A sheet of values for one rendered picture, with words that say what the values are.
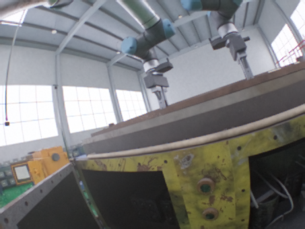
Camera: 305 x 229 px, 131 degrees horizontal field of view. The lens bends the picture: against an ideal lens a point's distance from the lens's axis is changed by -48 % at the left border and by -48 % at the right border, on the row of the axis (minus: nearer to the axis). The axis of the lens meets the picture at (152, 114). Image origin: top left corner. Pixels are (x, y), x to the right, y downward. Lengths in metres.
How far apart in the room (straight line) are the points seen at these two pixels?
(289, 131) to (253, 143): 0.11
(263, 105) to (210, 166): 0.23
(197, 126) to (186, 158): 0.11
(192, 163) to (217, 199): 0.15
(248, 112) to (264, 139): 0.10
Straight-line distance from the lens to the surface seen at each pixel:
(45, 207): 0.51
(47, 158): 2.57
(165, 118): 0.45
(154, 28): 0.49
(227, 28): 0.55
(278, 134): 0.37
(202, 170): 0.38
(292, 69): 0.50
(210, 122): 0.41
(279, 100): 0.45
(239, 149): 0.36
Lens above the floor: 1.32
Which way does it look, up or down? 4 degrees up
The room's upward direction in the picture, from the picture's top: 16 degrees counter-clockwise
